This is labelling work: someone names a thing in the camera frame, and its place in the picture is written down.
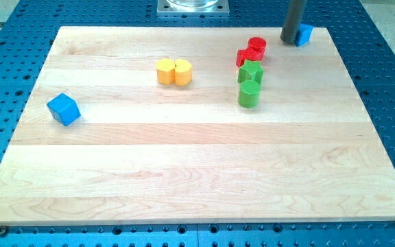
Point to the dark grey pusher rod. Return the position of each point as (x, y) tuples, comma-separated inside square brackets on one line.
[(292, 22)]

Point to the blue triangle block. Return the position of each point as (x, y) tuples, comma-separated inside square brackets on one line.
[(303, 34)]

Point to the wooden board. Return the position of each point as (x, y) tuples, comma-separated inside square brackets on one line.
[(148, 153)]

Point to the left board stop bolt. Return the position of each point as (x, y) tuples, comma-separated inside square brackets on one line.
[(3, 231)]

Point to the red cylinder block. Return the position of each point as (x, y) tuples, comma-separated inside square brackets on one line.
[(258, 45)]

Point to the green star block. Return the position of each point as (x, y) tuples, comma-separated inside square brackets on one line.
[(250, 70)]

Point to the green cylinder block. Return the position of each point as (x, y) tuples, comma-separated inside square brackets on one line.
[(249, 92)]

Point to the yellow heart block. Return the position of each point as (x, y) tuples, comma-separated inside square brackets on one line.
[(183, 72)]

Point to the yellow hexagon block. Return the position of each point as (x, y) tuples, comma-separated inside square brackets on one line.
[(165, 69)]

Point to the blue cube block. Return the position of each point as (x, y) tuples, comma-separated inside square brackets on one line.
[(64, 109)]

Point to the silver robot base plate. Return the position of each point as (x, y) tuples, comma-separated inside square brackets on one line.
[(187, 7)]

